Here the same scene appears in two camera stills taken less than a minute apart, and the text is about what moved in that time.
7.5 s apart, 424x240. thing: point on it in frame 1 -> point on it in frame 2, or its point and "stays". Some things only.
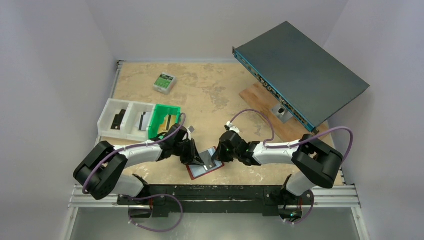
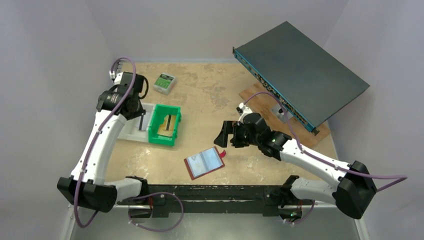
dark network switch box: [311, 83] stays
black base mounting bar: [162, 199] stays
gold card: [169, 120] stays
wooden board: [293, 129] stays
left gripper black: [191, 152] -> [137, 112]
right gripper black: [219, 153] -> [236, 134]
